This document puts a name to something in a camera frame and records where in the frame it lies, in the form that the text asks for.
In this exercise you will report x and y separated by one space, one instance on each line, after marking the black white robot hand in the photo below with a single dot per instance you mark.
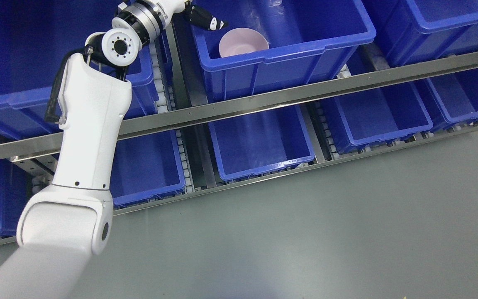
199 16

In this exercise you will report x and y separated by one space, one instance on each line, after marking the pink bowl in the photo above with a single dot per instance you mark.
241 41

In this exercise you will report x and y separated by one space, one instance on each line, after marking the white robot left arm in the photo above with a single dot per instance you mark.
68 222

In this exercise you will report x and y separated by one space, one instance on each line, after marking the blue bin upper middle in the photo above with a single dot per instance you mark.
309 42

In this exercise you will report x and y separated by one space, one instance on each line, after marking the blue bin lower middle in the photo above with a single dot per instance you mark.
260 143

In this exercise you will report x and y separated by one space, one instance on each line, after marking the steel shelf rack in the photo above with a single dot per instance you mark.
205 113

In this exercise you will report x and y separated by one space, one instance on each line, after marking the blue bin lower left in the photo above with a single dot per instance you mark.
146 168

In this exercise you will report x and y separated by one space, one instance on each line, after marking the blue bin upper left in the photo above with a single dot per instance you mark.
34 37

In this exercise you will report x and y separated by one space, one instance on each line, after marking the blue bin lower right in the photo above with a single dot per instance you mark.
375 117

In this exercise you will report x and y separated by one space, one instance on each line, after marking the blue bin upper right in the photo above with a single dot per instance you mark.
413 31

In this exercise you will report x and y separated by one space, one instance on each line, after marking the blue bin far right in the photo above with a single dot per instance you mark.
450 99

